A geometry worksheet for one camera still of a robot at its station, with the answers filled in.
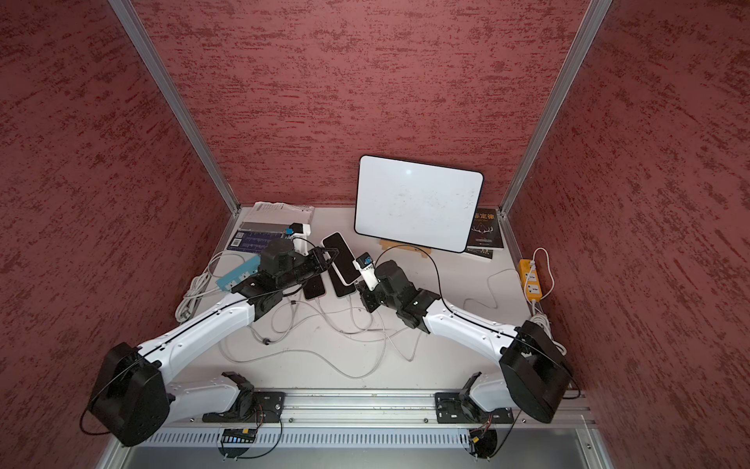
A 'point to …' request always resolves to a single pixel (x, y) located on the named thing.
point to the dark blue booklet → (253, 241)
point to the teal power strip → (228, 281)
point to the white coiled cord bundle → (200, 285)
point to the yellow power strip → (529, 279)
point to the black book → (485, 233)
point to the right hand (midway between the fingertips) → (359, 290)
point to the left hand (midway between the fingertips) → (338, 256)
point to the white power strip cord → (539, 321)
